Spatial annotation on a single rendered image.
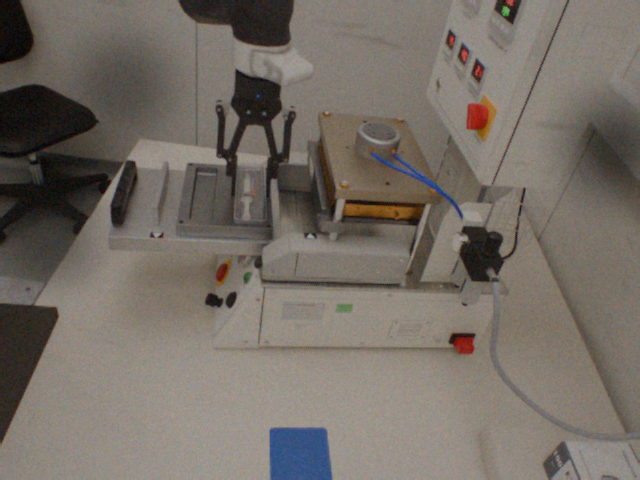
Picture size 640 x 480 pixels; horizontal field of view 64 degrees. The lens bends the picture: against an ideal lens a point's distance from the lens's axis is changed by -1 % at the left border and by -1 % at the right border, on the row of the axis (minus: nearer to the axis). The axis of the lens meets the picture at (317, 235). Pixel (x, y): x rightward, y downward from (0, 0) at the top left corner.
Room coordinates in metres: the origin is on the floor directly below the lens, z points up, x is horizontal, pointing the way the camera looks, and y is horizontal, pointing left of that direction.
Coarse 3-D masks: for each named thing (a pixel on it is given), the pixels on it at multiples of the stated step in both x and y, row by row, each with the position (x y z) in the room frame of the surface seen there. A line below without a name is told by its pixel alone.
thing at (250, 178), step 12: (240, 168) 0.85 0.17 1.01; (252, 168) 0.86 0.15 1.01; (240, 180) 0.81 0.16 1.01; (252, 180) 0.82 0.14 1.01; (264, 180) 0.83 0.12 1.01; (240, 192) 0.77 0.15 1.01; (252, 192) 0.78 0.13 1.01; (264, 192) 0.79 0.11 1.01; (240, 204) 0.74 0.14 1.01; (252, 204) 0.74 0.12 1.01; (264, 204) 0.75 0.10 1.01; (240, 216) 0.70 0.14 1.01; (252, 216) 0.71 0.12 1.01; (264, 216) 0.72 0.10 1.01
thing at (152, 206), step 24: (144, 168) 0.85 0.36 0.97; (168, 168) 0.82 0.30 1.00; (144, 192) 0.77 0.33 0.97; (168, 192) 0.78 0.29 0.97; (144, 216) 0.70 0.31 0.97; (168, 216) 0.71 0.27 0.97; (120, 240) 0.64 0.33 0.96; (144, 240) 0.65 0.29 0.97; (168, 240) 0.65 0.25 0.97; (192, 240) 0.66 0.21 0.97; (216, 240) 0.67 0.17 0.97; (240, 240) 0.68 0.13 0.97; (264, 240) 0.70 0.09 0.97
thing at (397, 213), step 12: (324, 156) 0.87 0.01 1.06; (324, 168) 0.83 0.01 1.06; (348, 204) 0.72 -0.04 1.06; (360, 204) 0.73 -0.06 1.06; (372, 204) 0.74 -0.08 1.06; (384, 204) 0.74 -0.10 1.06; (396, 204) 0.75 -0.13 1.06; (408, 204) 0.76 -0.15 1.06; (420, 204) 0.76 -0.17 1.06; (348, 216) 0.73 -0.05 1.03; (360, 216) 0.73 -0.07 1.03; (372, 216) 0.73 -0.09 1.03; (384, 216) 0.74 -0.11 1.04; (396, 216) 0.73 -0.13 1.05; (408, 216) 0.75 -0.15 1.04
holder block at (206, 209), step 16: (192, 176) 0.82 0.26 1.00; (208, 176) 0.85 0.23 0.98; (224, 176) 0.83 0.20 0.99; (192, 192) 0.77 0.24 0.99; (208, 192) 0.79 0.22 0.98; (224, 192) 0.78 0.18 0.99; (192, 208) 0.74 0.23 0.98; (208, 208) 0.75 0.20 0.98; (224, 208) 0.73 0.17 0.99; (176, 224) 0.67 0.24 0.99; (192, 224) 0.67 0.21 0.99; (208, 224) 0.68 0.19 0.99; (224, 224) 0.69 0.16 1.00; (240, 224) 0.70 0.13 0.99; (256, 224) 0.70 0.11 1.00; (272, 224) 0.71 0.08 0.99
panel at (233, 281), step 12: (228, 264) 0.78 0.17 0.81; (252, 264) 0.70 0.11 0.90; (228, 276) 0.75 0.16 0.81; (240, 276) 0.71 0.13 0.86; (252, 276) 0.67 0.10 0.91; (216, 288) 0.76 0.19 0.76; (228, 288) 0.72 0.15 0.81; (240, 288) 0.68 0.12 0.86; (240, 300) 0.64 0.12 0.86; (216, 312) 0.69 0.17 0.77; (228, 312) 0.65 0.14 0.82; (216, 324) 0.66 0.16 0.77
